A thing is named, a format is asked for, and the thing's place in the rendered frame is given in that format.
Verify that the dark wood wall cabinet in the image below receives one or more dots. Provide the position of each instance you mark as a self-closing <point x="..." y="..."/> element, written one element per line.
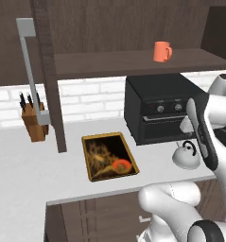
<point x="117" y="28"/>

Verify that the brown wooden knife block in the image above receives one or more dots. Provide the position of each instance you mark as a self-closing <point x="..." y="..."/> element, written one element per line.
<point x="34" y="126"/>

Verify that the dark wood base cabinet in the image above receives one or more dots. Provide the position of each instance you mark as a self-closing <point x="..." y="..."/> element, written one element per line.
<point x="101" y="217"/>

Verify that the dark wood cabinet door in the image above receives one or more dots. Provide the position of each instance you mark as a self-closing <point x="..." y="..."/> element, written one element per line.
<point x="219" y="31"/>
<point x="49" y="78"/>

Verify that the black toaster oven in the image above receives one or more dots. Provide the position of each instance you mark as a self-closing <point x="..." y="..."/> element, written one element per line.
<point x="149" y="104"/>

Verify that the orange mug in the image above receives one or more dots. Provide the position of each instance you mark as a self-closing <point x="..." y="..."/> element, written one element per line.
<point x="161" y="52"/>

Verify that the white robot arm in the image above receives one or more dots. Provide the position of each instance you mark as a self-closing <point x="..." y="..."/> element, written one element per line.
<point x="171" y="201"/>

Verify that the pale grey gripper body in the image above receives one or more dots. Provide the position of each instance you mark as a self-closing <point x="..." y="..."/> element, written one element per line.
<point x="187" y="126"/>

